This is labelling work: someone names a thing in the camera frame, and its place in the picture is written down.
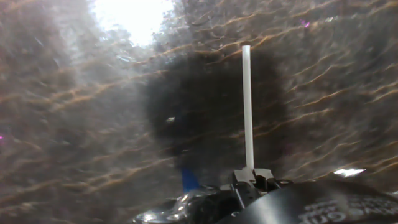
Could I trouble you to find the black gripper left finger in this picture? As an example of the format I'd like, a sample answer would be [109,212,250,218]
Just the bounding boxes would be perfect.
[219,167,261,209]

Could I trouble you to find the dark brown marble mat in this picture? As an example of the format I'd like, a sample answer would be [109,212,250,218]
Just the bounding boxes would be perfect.
[0,0,398,224]

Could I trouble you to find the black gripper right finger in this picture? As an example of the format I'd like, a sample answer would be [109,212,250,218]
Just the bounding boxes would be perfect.
[253,169,293,191]

